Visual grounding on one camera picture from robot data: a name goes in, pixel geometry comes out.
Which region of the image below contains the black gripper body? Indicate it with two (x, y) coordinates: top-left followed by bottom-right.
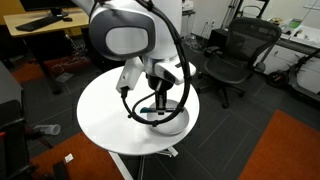
(146, 74), (173, 98)

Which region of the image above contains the green marker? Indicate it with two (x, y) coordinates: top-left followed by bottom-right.
(140, 107), (175, 113)

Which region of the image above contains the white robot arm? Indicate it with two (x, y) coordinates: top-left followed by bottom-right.
(71, 0), (185, 93)

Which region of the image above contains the white bowl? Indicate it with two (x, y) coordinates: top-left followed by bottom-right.
(147, 109), (189, 136)

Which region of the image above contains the round white table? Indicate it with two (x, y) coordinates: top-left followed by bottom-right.
(77, 67), (200, 157)

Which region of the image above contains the black mesh office chair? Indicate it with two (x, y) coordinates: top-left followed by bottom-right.
(198, 17), (282, 108)

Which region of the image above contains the wooden desk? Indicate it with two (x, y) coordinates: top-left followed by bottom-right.
(3, 7), (90, 95)

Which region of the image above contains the clear plastic bottle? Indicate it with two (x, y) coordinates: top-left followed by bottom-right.
(35, 124), (61, 135)

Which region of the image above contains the computer mouse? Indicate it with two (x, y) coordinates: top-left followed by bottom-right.
(63, 17), (73, 22)

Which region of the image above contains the black electric scooter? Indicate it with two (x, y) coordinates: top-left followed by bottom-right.
(267, 48), (320, 102)

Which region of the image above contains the black keyboard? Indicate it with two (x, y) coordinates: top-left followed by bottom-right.
(16, 16), (62, 32)

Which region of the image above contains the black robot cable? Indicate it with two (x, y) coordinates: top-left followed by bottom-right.
(96, 0), (192, 128)

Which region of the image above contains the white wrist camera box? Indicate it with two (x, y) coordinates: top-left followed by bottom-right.
(116, 57), (144, 93)

